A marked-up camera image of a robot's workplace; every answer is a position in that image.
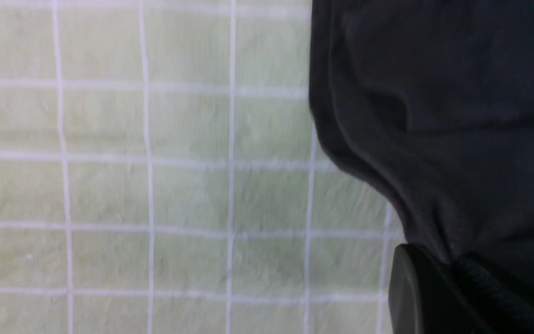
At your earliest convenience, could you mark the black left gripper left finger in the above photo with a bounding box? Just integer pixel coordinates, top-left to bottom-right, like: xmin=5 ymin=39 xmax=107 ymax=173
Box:
xmin=388 ymin=244 xmax=494 ymax=334

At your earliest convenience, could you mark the dark gray long-sleeve top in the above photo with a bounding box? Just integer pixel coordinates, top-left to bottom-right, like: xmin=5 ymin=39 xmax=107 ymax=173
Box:
xmin=309 ymin=0 xmax=534 ymax=288

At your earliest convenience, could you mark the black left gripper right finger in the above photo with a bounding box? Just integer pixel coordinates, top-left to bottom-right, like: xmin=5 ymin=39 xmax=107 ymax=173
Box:
xmin=452 ymin=255 xmax=534 ymax=334

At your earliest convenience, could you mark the green checkered table cloth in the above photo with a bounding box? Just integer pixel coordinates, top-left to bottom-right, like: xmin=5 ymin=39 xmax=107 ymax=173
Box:
xmin=0 ymin=0 xmax=402 ymax=334

